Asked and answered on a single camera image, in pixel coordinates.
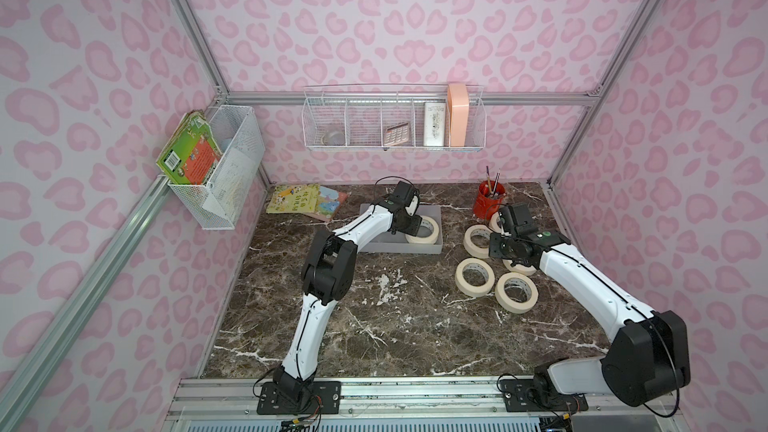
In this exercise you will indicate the green red book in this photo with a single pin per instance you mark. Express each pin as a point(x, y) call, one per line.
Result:
point(191, 154)

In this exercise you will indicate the white paper sheet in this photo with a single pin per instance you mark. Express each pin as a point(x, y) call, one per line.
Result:
point(229, 185)

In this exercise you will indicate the white mesh wall basket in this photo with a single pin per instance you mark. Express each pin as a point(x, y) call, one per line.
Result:
point(232, 126)

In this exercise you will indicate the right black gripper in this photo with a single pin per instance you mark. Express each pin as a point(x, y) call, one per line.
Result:
point(505, 246)

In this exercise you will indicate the pink rectangular case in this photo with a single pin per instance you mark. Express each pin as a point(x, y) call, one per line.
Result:
point(458, 107)

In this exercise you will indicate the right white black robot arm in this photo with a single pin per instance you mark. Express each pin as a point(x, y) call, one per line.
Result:
point(648, 356)

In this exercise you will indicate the clear tape roll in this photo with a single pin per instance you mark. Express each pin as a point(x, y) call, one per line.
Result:
point(334, 136)

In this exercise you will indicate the white patterned box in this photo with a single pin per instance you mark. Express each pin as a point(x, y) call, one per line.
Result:
point(434, 124)

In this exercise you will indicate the red pen cup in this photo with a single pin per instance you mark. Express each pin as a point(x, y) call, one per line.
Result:
point(490, 196)

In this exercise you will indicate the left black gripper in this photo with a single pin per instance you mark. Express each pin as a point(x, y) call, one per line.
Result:
point(411, 219)

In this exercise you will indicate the beige masking tape roll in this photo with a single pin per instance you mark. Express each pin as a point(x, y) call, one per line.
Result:
point(474, 277)
point(514, 267)
point(496, 223)
point(476, 241)
point(516, 293)
point(426, 234)

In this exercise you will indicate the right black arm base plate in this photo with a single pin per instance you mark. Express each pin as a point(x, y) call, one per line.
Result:
point(531, 395)

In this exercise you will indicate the white wire wall shelf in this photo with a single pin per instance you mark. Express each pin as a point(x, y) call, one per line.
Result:
point(364, 111)

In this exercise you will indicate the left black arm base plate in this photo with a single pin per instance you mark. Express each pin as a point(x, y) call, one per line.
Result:
point(324, 394)

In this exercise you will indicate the grey storage tray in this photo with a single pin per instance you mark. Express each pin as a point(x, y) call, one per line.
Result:
point(387, 243)

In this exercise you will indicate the colourful children's book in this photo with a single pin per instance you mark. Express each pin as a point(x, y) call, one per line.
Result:
point(312, 200)

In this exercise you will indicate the small pink calculator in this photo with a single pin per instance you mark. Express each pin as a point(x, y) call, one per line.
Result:
point(397, 135)

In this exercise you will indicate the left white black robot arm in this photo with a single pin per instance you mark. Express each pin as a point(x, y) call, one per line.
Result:
point(327, 275)

